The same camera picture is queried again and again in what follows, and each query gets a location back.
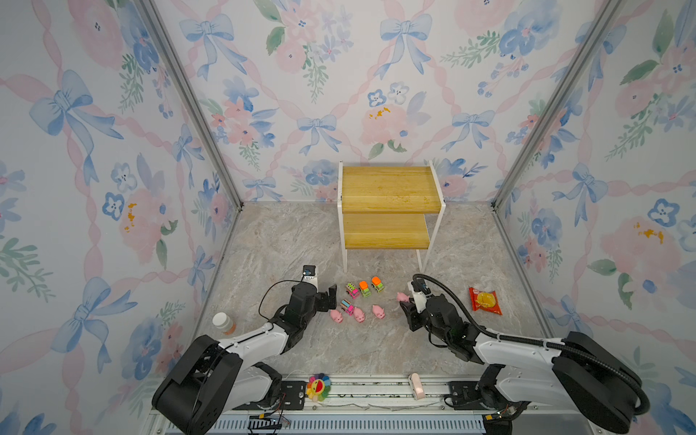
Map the pink pig toy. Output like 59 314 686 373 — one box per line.
397 292 411 303
353 307 365 323
329 309 344 324
372 304 385 319

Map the orange yellow toy truck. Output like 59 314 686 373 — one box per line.
371 277 384 293

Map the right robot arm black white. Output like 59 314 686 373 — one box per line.
398 274 651 434

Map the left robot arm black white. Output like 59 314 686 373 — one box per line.
152 277 337 434

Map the white wood two-tier shelf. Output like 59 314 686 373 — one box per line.
336 161 446 273

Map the pink teal toy truck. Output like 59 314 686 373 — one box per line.
340 299 355 316

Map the pink green toy truck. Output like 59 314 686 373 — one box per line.
345 283 361 299

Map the orange green toy truck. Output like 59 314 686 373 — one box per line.
359 281 372 297

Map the pink eraser block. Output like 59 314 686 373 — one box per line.
409 373 426 401

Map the red snack bag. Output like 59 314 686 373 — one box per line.
469 287 502 315

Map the rainbow flower plush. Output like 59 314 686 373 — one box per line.
306 373 332 402

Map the white capped bottle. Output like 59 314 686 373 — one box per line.
212 312 237 335

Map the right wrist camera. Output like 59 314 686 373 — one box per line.
411 289 428 314

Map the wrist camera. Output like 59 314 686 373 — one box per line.
301 265 319 288
411 289 428 314

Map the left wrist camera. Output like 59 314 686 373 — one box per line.
301 265 319 288

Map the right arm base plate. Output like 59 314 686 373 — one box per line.
444 381 522 411

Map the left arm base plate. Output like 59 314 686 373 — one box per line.
233 381 306 411

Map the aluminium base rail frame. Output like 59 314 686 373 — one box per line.
138 369 613 435

